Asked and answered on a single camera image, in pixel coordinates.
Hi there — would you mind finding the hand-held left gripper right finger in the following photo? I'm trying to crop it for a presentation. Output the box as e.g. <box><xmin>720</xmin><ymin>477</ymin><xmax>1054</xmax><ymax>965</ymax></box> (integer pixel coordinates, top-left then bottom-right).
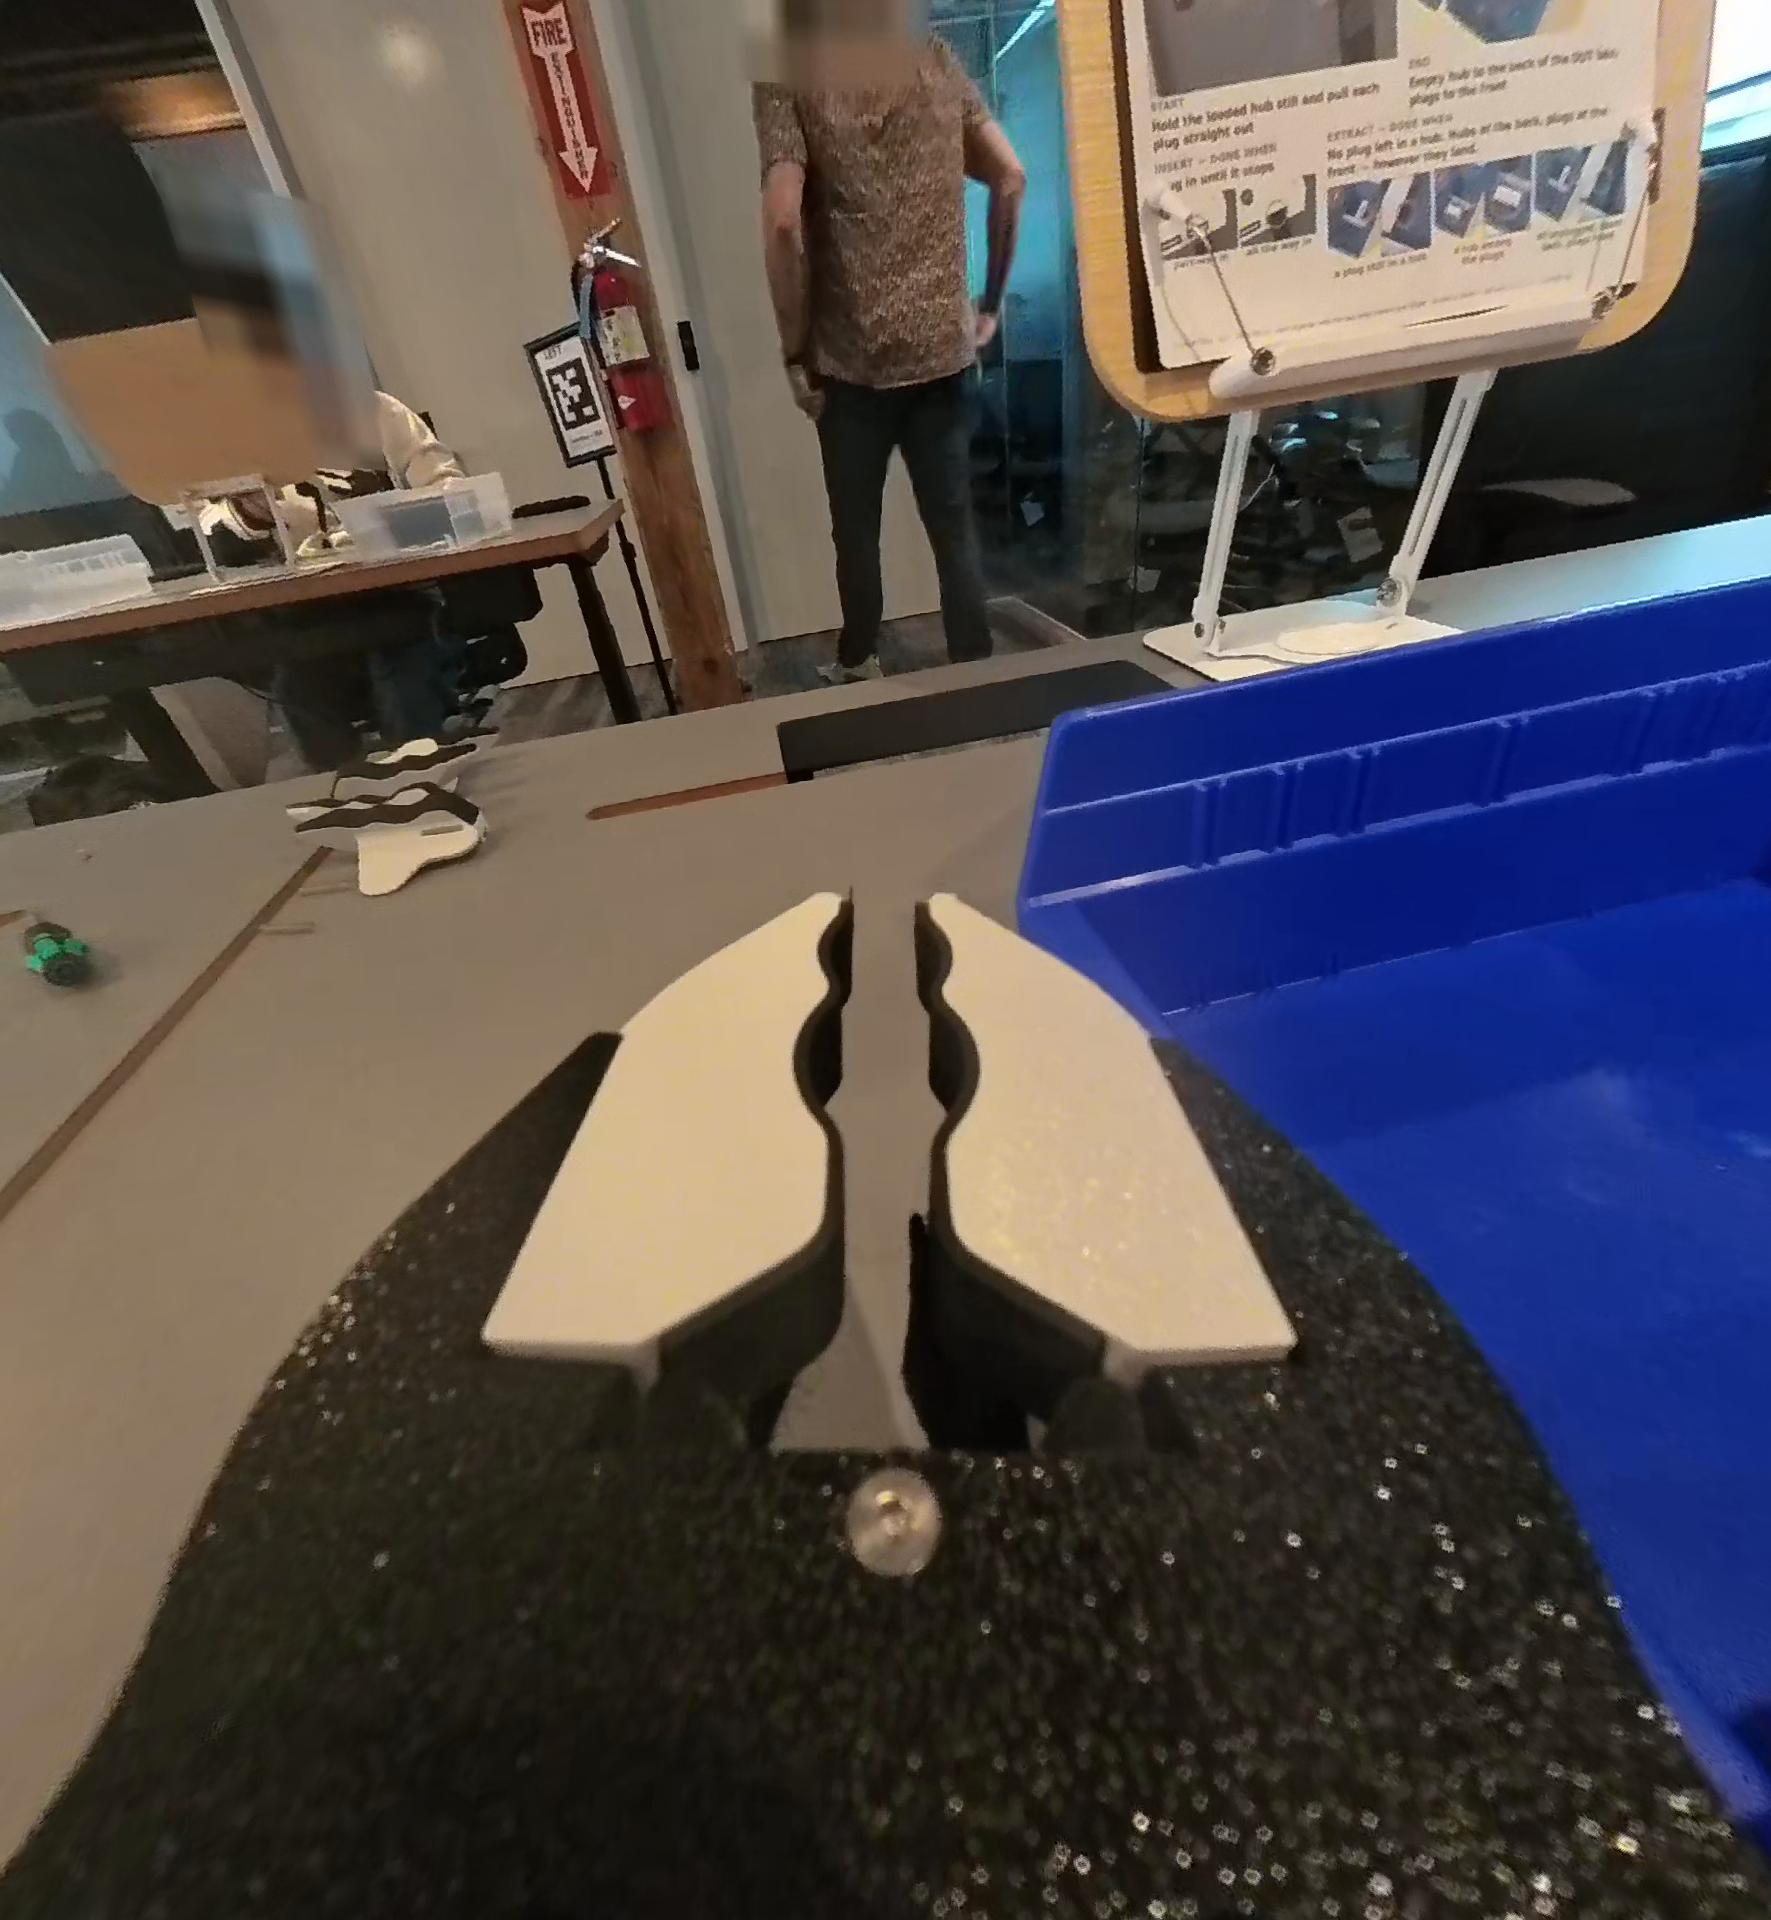
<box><xmin>904</xmin><ymin>893</ymin><xmax>1302</xmax><ymax>1448</ymax></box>

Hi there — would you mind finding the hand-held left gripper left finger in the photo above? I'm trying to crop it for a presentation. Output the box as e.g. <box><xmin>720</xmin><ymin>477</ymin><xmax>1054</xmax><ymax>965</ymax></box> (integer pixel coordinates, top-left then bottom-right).
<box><xmin>478</xmin><ymin>892</ymin><xmax>857</xmax><ymax>1448</ymax></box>

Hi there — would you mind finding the blue plastic bin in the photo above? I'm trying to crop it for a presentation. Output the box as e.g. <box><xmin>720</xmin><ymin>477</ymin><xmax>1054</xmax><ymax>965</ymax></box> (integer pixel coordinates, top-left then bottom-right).
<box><xmin>1012</xmin><ymin>562</ymin><xmax>1771</xmax><ymax>1920</ymax></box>

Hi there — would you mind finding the wooden column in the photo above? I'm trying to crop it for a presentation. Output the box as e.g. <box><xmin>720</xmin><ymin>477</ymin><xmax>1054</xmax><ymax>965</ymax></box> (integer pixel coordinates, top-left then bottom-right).
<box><xmin>554</xmin><ymin>0</ymin><xmax>749</xmax><ymax>714</ymax></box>

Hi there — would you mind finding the wooden office desk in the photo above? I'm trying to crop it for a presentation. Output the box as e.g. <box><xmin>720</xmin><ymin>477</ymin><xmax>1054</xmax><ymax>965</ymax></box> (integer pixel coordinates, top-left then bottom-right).
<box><xmin>0</xmin><ymin>495</ymin><xmax>644</xmax><ymax>803</ymax></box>

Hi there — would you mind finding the clear plastic box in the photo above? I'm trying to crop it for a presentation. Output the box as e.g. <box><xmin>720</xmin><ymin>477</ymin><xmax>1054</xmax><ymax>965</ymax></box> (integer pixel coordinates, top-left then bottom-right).
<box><xmin>331</xmin><ymin>472</ymin><xmax>516</xmax><ymax>556</ymax></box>
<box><xmin>0</xmin><ymin>533</ymin><xmax>154</xmax><ymax>635</ymax></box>

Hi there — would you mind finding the clear acrylic cube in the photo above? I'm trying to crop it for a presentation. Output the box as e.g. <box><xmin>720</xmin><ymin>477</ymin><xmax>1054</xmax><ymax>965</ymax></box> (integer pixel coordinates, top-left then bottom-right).
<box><xmin>183</xmin><ymin>473</ymin><xmax>299</xmax><ymax>584</ymax></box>

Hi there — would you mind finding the black white tag sign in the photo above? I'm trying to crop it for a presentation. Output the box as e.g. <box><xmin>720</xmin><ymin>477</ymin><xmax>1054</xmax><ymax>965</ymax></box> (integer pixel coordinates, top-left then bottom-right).
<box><xmin>524</xmin><ymin>322</ymin><xmax>677</xmax><ymax>718</ymax></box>

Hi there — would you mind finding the red fire extinguisher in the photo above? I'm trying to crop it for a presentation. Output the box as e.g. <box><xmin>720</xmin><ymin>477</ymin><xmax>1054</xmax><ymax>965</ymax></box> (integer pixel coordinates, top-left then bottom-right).
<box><xmin>568</xmin><ymin>216</ymin><xmax>665</xmax><ymax>437</ymax></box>

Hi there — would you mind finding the brown cardboard panel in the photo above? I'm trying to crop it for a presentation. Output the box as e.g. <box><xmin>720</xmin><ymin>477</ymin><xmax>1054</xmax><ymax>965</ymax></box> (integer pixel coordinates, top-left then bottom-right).
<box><xmin>49</xmin><ymin>322</ymin><xmax>302</xmax><ymax>503</ymax></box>

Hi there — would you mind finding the rounded wooden board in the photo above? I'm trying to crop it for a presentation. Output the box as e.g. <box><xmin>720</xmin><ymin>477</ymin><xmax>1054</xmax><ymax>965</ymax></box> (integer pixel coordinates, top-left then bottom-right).
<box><xmin>1057</xmin><ymin>0</ymin><xmax>1719</xmax><ymax>424</ymax></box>

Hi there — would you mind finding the red fire sign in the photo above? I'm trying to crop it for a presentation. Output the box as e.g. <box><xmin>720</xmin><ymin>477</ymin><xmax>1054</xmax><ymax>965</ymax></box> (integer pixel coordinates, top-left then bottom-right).
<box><xmin>514</xmin><ymin>0</ymin><xmax>620</xmax><ymax>203</ymax></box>

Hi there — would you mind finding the dark table cable hatch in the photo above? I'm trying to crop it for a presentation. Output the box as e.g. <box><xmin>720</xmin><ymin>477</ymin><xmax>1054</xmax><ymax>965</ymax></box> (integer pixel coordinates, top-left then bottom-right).
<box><xmin>778</xmin><ymin>659</ymin><xmax>1174</xmax><ymax>785</ymax></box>

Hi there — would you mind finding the green handled screwdriver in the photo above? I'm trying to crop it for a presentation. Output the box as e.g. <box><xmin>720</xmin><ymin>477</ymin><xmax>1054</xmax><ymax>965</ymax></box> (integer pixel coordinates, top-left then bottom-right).
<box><xmin>11</xmin><ymin>909</ymin><xmax>110</xmax><ymax>995</ymax></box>

